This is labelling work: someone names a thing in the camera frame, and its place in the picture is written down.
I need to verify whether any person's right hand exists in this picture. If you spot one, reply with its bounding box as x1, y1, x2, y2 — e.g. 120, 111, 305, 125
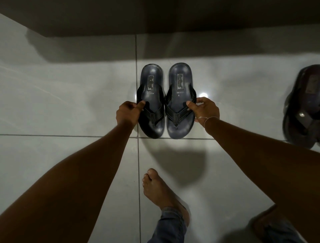
186, 97, 220, 128

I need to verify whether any person's left hand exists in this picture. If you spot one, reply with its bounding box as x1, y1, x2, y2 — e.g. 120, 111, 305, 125
116, 100, 146, 129

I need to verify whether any person's foot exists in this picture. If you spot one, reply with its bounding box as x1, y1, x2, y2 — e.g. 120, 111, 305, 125
142, 168, 191, 228
252, 204, 285, 239

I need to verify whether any person's right foot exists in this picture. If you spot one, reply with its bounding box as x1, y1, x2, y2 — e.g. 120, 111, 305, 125
252, 204, 285, 239

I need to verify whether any person's left jeans leg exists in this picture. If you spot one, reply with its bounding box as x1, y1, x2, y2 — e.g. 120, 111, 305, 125
147, 207, 188, 243

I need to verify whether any person's jeans leg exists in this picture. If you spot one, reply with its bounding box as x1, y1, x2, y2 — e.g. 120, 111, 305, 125
147, 207, 188, 243
262, 220, 308, 243

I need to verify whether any thin thread wrist bracelet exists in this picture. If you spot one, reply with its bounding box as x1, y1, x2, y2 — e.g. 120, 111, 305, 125
198, 116, 220, 129

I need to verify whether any person's right forearm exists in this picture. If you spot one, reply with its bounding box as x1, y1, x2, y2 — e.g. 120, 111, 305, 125
204, 117, 320, 243

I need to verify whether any person's right jeans leg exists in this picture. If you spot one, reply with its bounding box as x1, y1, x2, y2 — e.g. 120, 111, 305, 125
262, 220, 308, 243

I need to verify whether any person's left foot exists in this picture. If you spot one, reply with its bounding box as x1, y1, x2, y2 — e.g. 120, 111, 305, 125
142, 168, 191, 228

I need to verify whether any dark blue flip-flop sandal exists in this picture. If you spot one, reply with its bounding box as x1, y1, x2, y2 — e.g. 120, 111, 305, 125
164, 62, 197, 140
136, 64, 166, 139

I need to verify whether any dark brown sandal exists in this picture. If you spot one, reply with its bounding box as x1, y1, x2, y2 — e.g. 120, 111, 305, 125
282, 64, 320, 150

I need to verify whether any person's left forearm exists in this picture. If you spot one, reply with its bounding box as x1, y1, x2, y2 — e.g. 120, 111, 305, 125
0, 122, 135, 243

